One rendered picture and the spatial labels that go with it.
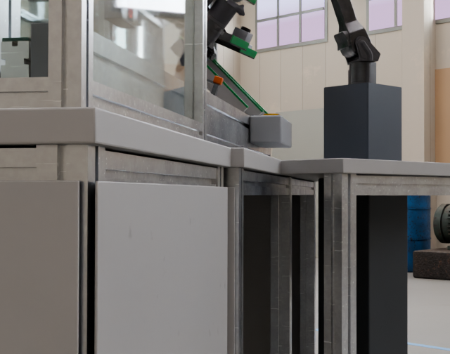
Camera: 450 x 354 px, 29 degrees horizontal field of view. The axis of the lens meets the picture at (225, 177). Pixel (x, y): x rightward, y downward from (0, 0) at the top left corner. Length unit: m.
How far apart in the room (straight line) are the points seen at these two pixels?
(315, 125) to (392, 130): 8.97
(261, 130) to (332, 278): 0.37
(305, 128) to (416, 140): 1.66
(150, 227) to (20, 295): 0.19
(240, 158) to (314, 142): 9.81
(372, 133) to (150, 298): 1.32
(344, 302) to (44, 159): 1.07
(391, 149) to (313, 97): 9.44
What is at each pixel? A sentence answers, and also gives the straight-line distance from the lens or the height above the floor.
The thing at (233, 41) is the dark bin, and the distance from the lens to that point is 2.34.
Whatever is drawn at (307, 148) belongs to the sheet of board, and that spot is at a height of 1.37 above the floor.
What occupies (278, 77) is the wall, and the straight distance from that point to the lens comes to 12.08.
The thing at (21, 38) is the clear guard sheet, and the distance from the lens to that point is 0.80.
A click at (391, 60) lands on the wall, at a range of 10.91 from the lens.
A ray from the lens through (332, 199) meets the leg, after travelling 1.72.
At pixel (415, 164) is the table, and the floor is 0.85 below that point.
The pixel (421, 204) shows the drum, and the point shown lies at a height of 0.69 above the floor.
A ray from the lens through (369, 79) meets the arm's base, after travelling 2.21.
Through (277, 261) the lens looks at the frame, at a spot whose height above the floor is 0.63.
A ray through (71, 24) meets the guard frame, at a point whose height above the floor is 0.93.
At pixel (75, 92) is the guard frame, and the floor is 0.88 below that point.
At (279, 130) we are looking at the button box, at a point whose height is 0.93.
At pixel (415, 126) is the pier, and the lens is 10.31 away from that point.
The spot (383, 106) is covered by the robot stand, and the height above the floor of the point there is 1.01.
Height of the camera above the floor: 0.79
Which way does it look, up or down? 1 degrees up
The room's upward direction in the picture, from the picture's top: straight up
